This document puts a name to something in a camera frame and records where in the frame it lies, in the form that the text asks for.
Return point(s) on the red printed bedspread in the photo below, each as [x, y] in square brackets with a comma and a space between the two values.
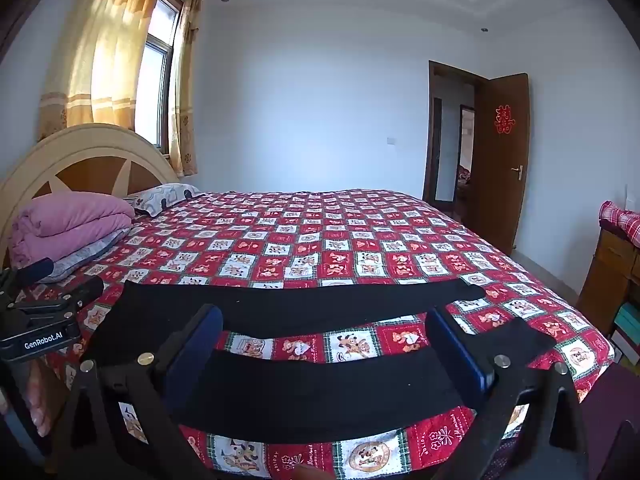
[300, 240]

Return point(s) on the narrow yellow curtain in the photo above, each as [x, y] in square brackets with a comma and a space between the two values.
[184, 85]

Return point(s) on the white box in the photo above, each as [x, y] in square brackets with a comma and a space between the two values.
[625, 347]

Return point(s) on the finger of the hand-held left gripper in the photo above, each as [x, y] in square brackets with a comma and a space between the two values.
[35, 270]
[75, 292]

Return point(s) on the wide yellow curtain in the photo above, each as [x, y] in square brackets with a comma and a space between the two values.
[100, 50]

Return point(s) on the brown door frame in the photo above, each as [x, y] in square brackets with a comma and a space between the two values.
[431, 130]

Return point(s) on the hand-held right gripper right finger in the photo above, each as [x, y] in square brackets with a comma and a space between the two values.
[462, 355]

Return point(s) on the wooden cabinet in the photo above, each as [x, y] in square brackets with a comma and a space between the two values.
[607, 270]

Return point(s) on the person's left hand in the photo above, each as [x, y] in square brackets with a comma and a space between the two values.
[37, 400]

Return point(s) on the teal box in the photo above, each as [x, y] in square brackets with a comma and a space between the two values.
[629, 320]

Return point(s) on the black pants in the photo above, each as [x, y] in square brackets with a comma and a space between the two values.
[300, 300]

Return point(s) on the window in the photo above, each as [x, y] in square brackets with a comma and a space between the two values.
[156, 75]

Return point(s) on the red plaid cloth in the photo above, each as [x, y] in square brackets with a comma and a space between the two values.
[622, 217]

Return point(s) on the grey pillow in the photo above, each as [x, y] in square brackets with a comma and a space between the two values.
[85, 257]

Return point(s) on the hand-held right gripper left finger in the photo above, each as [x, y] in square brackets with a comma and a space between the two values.
[192, 360]

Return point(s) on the brown wooden door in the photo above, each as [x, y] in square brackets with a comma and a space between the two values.
[500, 160]

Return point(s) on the red paper door decoration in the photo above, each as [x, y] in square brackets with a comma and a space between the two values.
[503, 119]

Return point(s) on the pink folded quilt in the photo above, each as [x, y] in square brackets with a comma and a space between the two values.
[70, 220]

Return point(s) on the white patterned pillow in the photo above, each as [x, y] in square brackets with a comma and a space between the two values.
[162, 196]

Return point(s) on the cream wooden headboard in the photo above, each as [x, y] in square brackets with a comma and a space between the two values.
[90, 165]

